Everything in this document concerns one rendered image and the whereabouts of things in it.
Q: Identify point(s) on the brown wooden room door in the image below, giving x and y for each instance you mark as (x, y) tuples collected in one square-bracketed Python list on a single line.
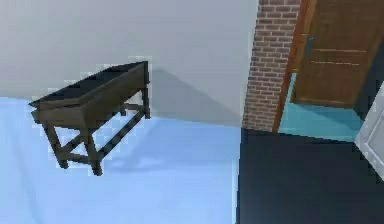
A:
[(336, 56)]

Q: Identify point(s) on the dark brown wooden table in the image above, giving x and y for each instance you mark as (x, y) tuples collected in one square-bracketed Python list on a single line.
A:
[(100, 100)]

